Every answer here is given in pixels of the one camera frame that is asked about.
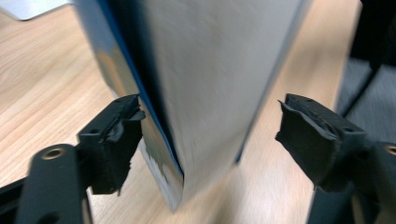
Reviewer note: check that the black metal chair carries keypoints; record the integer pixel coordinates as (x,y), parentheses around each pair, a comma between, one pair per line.
(373,31)

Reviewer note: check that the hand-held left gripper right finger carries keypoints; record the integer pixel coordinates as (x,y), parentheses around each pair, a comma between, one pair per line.
(323,146)

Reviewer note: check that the blue illustrated paperback book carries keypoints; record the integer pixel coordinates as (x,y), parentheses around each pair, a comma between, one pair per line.
(211,77)

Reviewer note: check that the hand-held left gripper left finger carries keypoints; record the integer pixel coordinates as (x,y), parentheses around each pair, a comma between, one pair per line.
(112,149)

